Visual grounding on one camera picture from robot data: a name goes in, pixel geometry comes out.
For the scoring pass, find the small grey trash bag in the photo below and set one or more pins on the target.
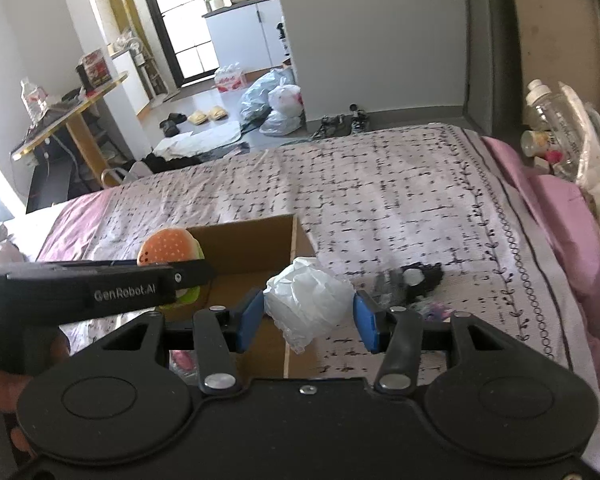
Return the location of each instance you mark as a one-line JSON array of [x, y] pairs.
[[280, 124]]

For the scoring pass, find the hamburger plush toy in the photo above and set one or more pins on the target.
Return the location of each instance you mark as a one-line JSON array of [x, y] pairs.
[[167, 247]]

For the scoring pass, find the white kitchen cabinet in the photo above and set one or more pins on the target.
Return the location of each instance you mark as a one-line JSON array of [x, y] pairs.
[[250, 35]]

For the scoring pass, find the white sheet on floor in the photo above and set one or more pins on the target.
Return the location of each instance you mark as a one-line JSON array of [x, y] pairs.
[[200, 141]]

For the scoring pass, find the black cloth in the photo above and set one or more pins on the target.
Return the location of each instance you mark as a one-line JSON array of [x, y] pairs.
[[170, 162]]

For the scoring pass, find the yellow slipper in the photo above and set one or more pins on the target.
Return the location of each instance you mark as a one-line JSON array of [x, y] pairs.
[[217, 112], [197, 117]]

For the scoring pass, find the pink soft item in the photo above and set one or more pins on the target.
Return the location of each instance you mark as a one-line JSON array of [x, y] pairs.
[[182, 358]]

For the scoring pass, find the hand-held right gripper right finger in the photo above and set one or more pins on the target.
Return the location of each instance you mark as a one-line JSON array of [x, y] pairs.
[[365, 322]]

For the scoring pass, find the black fuzzy cloth item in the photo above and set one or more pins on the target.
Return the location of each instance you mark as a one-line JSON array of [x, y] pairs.
[[427, 275]]

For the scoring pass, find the white and red plastic bag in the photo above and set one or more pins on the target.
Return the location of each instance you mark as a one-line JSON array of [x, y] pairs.
[[286, 99]]

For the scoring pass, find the grey chair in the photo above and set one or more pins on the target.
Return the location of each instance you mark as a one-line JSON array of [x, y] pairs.
[[127, 172]]

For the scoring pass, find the small purple items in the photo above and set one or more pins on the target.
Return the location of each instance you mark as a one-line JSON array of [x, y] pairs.
[[432, 311]]

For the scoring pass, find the large clear plastic bottle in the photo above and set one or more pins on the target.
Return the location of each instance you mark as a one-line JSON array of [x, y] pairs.
[[560, 125]]

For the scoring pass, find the pack of water bottles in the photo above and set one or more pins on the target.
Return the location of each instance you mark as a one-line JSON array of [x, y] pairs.
[[230, 77]]

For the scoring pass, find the small yellow cup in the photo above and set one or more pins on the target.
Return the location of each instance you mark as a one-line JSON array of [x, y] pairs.
[[537, 142]]

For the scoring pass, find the white low cabinet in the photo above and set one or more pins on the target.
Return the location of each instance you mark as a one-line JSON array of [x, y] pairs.
[[130, 82]]

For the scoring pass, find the red printed box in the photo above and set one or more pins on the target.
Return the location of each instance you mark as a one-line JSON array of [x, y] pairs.
[[95, 66]]

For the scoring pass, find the black slippers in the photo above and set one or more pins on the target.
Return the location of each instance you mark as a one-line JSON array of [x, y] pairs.
[[172, 122]]

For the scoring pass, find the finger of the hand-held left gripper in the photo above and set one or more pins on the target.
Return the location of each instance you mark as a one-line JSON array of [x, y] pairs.
[[195, 272]]

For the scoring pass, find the brown cardboard box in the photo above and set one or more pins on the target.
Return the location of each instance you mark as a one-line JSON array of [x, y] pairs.
[[260, 245]]

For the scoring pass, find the pink bed sheet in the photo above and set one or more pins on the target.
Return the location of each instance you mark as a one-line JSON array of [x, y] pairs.
[[555, 210]]

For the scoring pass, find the brown padded headboard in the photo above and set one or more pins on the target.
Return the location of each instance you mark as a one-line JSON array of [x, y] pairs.
[[550, 25]]

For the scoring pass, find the dark framed glass door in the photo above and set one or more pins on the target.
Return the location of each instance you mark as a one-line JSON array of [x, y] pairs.
[[180, 20]]

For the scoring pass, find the person's left hand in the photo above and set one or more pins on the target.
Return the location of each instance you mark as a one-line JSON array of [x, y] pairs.
[[0, 390]]

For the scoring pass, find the grey sandal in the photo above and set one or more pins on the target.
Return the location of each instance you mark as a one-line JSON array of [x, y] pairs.
[[327, 127], [358, 120]]

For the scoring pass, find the wooden side table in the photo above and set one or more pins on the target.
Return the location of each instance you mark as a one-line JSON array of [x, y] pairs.
[[75, 120]]

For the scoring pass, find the black spray bottle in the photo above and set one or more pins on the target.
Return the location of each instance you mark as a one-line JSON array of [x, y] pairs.
[[283, 40]]

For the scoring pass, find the clear water bottle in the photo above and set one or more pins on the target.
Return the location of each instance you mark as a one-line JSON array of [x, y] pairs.
[[32, 100]]

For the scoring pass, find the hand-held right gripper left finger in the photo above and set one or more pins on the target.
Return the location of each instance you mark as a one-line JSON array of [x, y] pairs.
[[252, 317]]

